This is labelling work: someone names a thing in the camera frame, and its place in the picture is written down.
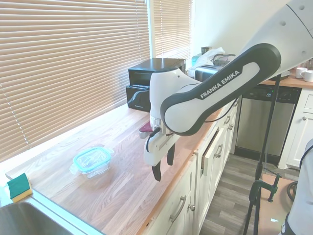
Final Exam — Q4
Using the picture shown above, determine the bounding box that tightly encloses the silver cabinet door handle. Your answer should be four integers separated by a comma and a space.
169, 195, 187, 223

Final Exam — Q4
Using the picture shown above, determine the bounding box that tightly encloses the black hose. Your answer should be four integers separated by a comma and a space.
285, 180, 298, 203

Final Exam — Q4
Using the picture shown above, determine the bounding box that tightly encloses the narrow beige window blind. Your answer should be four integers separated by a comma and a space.
152, 0, 193, 61

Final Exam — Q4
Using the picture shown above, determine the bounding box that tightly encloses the white kitchen cabinet run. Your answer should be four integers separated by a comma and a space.
136, 97, 242, 235

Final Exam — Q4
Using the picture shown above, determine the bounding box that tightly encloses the maroon grey object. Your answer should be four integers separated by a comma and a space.
138, 123, 154, 140

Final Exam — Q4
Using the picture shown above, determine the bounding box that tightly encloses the black tripod stand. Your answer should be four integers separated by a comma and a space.
242, 73, 282, 235

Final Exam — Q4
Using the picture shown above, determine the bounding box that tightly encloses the stainless steel dishwasher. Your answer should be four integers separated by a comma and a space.
234, 85, 303, 167

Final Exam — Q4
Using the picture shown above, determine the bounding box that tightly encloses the black wire dish rack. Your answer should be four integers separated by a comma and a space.
212, 53, 237, 67

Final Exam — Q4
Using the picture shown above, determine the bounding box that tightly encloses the clear lid teal rim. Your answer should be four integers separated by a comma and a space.
69, 146, 114, 175

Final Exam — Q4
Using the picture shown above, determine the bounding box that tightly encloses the blind tilt wand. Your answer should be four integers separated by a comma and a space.
0, 82, 31, 150

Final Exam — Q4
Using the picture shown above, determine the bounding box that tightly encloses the green metal clamp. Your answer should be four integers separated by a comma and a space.
248, 172, 282, 209

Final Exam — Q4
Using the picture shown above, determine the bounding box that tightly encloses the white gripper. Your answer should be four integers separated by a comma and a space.
143, 132, 178, 182

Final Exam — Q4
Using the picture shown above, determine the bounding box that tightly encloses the black microwave oven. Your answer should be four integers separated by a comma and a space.
128, 57, 187, 87

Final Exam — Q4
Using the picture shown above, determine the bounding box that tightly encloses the white tilted drawer front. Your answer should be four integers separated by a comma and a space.
200, 127, 226, 177

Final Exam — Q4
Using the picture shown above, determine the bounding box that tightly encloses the stainless steel sink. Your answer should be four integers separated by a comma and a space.
0, 195, 106, 235

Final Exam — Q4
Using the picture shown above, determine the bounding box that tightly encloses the white plastic bag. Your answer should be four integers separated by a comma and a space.
195, 47, 226, 67

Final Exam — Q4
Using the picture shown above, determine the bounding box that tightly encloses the silver toaster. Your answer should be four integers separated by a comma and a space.
194, 64, 221, 83

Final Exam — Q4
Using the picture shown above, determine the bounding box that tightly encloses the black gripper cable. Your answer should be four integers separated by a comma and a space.
146, 97, 239, 148

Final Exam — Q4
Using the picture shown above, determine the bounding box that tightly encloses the black countertop appliance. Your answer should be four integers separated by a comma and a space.
125, 84, 151, 111

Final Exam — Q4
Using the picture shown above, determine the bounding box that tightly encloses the green yellow sponge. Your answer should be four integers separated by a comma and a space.
6, 172, 34, 204

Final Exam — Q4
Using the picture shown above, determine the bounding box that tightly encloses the white mug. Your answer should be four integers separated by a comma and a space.
295, 67, 308, 79
299, 70, 313, 82

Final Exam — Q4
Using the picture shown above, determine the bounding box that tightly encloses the clear glass food container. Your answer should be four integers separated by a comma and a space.
77, 158, 112, 181

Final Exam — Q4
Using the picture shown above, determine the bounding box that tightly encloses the white corner cabinet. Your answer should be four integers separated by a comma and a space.
278, 87, 313, 170

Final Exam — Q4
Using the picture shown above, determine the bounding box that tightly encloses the brown cardboard floor sheet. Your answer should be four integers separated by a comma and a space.
256, 172, 298, 235

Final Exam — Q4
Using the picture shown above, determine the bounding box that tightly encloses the wide beige window blind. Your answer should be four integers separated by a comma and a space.
0, 0, 151, 164

